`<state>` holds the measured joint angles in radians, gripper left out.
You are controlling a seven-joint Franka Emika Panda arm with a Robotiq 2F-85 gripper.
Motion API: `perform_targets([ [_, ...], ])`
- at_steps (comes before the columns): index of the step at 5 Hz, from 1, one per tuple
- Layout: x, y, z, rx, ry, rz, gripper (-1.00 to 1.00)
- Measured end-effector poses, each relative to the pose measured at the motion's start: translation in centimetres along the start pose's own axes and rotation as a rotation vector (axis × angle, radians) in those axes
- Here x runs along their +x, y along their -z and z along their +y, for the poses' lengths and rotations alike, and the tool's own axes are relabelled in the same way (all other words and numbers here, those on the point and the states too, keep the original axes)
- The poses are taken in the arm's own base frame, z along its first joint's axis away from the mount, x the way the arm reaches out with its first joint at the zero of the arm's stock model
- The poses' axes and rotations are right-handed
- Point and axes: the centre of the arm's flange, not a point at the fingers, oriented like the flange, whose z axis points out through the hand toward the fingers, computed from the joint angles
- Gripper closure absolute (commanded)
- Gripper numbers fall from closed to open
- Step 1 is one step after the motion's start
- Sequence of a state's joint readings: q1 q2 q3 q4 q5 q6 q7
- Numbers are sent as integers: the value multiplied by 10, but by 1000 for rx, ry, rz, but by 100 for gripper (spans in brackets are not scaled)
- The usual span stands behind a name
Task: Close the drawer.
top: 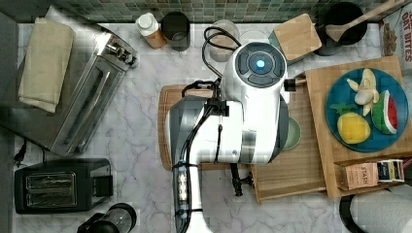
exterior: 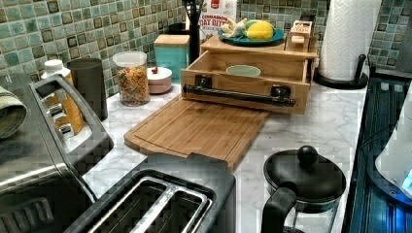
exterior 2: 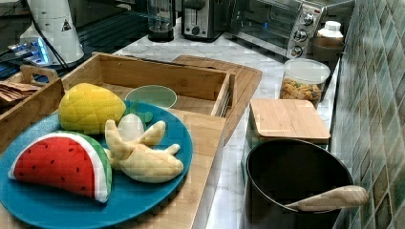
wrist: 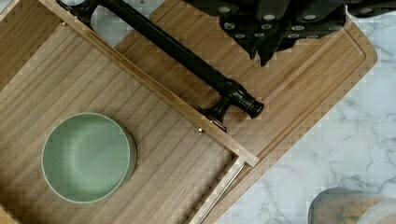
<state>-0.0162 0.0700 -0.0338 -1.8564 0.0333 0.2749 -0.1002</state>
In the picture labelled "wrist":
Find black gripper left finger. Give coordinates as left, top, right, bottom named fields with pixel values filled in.
left=184, top=0, right=290, bottom=60

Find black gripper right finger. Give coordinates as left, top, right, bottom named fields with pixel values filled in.
left=257, top=0, right=396, bottom=67

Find black drawer handle bar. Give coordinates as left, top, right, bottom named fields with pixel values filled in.
left=55, top=0, right=264, bottom=132

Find wooden drawer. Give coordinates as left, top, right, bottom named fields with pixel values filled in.
left=1, top=0, right=258, bottom=224

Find bamboo cutting board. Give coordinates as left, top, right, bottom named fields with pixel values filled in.
left=131, top=0, right=377, bottom=224

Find green ceramic bowl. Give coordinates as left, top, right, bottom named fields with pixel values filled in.
left=41, top=113, right=137, bottom=203

